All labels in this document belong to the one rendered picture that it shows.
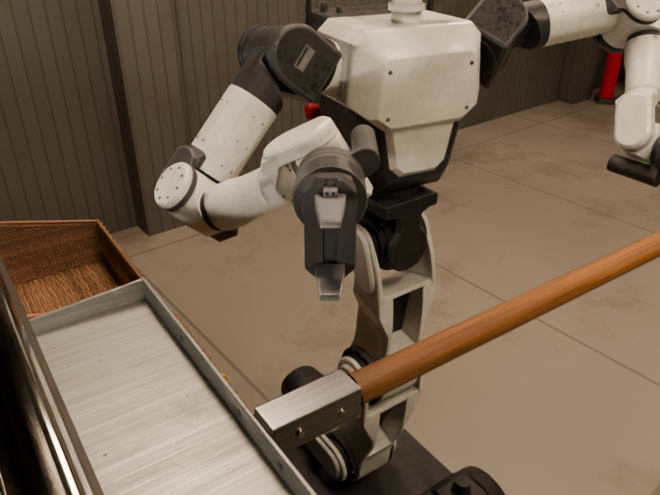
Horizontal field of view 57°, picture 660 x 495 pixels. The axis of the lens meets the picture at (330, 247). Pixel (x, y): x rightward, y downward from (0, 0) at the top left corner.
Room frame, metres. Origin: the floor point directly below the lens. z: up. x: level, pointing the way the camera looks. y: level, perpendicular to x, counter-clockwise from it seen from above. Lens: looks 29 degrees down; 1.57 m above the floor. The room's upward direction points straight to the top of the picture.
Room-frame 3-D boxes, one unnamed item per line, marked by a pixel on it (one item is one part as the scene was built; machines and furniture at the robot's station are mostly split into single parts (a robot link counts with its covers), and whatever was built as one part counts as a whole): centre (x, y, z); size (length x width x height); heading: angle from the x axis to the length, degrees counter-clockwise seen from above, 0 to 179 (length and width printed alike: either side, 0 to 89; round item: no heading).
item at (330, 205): (0.54, 0.00, 1.31); 0.06 x 0.03 x 0.02; 0
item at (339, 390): (0.38, 0.02, 1.19); 0.09 x 0.04 x 0.03; 125
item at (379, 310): (1.12, -0.12, 0.78); 0.18 x 0.15 x 0.47; 125
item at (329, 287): (0.54, 0.00, 1.22); 0.06 x 0.03 x 0.02; 0
